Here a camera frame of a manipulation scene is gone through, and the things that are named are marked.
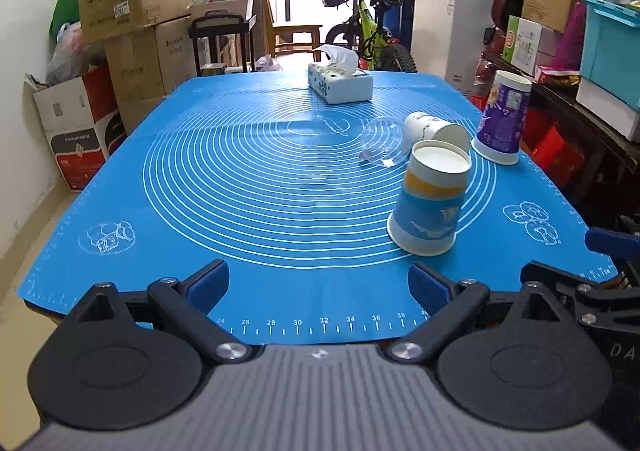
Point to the green white carton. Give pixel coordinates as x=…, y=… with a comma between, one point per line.
x=522, y=46

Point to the teal plastic storage bin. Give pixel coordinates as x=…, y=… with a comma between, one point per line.
x=612, y=51

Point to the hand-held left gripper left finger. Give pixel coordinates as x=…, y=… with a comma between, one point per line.
x=209, y=285

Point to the white paper cup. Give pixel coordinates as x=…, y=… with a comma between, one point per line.
x=425, y=126

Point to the blue silicone baking mat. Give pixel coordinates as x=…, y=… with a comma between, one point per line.
x=250, y=181

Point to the green black bicycle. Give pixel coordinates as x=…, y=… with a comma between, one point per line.
x=367, y=26

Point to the red packets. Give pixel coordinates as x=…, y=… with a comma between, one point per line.
x=555, y=151

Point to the white flat box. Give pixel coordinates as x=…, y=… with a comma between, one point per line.
x=607, y=108

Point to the white chest freezer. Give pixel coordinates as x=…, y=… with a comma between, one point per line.
x=450, y=31

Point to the wooden chair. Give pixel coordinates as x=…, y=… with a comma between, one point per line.
x=295, y=33

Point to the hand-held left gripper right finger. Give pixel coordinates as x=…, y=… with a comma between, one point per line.
x=428, y=284

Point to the blue yellow paper cup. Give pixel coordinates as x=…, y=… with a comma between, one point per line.
x=429, y=211

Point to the white blue tissue box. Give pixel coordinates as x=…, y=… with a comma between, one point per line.
x=345, y=87

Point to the red white cardboard box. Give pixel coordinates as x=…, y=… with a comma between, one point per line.
x=75, y=131

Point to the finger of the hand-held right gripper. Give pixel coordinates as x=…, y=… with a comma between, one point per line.
x=547, y=274
x=607, y=241

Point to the plain brown cardboard box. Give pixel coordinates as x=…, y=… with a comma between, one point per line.
x=150, y=66

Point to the magenta bag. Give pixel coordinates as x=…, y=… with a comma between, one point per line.
x=570, y=38

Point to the clear plastic cup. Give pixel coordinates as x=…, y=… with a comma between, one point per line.
x=382, y=138

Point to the purple paper cup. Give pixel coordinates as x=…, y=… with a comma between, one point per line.
x=502, y=121

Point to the dark side table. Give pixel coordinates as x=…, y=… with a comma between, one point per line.
x=590, y=131

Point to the grey red plastic bag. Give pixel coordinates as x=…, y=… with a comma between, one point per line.
x=75, y=53

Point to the green bag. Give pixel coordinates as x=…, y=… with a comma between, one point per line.
x=66, y=11

